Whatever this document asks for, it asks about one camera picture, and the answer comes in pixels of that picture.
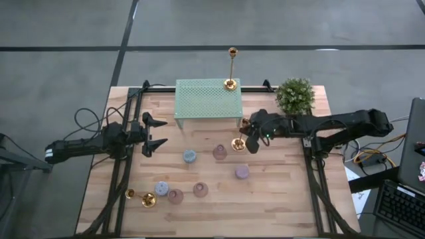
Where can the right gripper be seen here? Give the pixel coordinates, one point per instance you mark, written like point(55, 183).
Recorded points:
point(269, 124)

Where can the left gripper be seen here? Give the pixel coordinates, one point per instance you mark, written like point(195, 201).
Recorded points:
point(136, 132)

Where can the short gold candlestick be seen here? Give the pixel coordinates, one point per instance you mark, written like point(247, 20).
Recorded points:
point(237, 144)
point(149, 200)

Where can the pink glass candle holder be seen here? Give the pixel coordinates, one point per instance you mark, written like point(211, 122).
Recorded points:
point(220, 152)
point(200, 190)
point(175, 196)

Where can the purple round candle holder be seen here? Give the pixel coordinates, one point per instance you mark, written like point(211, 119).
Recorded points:
point(242, 172)

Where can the blue-grey round candle holder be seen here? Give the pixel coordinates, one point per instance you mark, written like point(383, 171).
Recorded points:
point(189, 156)

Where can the pale speckled round candle holder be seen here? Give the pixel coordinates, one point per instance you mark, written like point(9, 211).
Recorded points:
point(161, 189)

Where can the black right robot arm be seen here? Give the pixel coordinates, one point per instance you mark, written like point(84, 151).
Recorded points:
point(348, 121)

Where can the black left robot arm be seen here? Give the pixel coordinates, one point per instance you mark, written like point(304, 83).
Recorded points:
point(76, 149)

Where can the tall gold candlestick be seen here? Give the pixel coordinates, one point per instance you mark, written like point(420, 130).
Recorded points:
point(230, 85)

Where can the green perforated metal shelf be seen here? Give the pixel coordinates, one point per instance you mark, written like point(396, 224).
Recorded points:
point(206, 99)

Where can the green potted plant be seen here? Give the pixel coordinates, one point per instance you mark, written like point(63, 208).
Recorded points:
point(295, 96)

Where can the black power adapter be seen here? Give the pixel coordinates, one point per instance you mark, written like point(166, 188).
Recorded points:
point(372, 161)

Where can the white paper sheet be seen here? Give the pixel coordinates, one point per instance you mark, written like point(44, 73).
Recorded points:
point(360, 199)

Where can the grey metal stand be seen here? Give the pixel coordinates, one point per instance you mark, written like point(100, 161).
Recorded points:
point(20, 159)

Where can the grey laptop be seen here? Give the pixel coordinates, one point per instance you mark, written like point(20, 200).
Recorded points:
point(411, 142)

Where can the black keyboard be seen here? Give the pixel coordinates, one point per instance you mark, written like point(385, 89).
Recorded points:
point(398, 206)

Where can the black aluminium table frame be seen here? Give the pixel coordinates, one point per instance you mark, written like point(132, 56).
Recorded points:
point(255, 89)

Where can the black frame bracket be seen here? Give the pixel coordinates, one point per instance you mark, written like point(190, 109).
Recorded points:
point(145, 84)
point(267, 85)

